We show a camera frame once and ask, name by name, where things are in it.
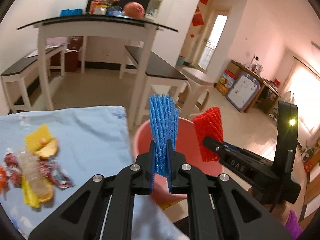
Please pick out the white plastic stool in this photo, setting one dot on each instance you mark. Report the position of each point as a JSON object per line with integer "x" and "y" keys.
{"x": 193, "y": 100}

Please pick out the red white snack wrapper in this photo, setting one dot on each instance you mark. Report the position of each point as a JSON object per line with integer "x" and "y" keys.
{"x": 51, "y": 170}

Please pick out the blue foam fruit net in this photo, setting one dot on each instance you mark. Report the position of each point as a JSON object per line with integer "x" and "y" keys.
{"x": 164, "y": 126}

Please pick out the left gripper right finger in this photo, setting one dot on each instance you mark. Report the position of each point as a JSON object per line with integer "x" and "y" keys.
{"x": 182, "y": 176}

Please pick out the yellow plastic wrapper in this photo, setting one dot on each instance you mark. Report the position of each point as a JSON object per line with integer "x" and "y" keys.
{"x": 31, "y": 198}

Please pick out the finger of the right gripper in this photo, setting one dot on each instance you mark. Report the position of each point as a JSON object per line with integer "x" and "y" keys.
{"x": 216, "y": 151}

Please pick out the white orange plastic bag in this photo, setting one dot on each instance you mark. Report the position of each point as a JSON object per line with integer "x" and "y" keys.
{"x": 3, "y": 179}

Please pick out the black-top bench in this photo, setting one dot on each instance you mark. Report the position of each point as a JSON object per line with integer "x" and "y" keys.
{"x": 21, "y": 69}
{"x": 158, "y": 72}

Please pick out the clear bubble wrap piece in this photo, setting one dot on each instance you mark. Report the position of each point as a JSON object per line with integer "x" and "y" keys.
{"x": 29, "y": 166}

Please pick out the wooden side desk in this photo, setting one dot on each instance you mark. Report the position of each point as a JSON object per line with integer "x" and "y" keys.
{"x": 266, "y": 98}

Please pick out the orange peel half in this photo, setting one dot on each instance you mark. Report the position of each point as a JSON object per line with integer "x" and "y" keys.
{"x": 48, "y": 150}

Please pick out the kids drawing board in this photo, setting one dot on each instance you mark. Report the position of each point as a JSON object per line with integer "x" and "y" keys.
{"x": 243, "y": 91}

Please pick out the light blue tablecloth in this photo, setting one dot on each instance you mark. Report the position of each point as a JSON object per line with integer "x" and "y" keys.
{"x": 92, "y": 140}

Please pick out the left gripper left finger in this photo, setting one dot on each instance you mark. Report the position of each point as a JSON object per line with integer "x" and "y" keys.
{"x": 138, "y": 178}

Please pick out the black-top bench left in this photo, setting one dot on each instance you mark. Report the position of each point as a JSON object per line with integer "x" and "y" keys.
{"x": 21, "y": 69}

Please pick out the blue tissue pack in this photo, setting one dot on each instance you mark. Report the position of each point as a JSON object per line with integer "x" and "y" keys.
{"x": 71, "y": 12}

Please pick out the yellow foam sponge pad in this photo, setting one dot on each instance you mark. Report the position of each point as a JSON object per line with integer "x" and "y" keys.
{"x": 39, "y": 138}

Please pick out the pink plastic trash bin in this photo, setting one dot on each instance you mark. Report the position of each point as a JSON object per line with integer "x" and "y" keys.
{"x": 186, "y": 144}

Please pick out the dark red paper bag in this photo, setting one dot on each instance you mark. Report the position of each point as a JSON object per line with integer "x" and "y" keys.
{"x": 72, "y": 62}

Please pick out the black-top bench right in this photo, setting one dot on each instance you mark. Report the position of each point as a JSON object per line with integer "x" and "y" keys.
{"x": 158, "y": 72}

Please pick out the red snack box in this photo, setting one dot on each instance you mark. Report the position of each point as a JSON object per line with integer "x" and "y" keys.
{"x": 98, "y": 7}

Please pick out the red foam fruit net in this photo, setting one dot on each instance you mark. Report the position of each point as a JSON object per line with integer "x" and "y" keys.
{"x": 208, "y": 124}

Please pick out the orange pomelo fruit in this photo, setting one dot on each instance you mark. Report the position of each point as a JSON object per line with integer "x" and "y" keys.
{"x": 134, "y": 10}

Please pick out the white glass-top dining table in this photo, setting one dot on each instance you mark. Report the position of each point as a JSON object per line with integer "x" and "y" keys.
{"x": 103, "y": 26}

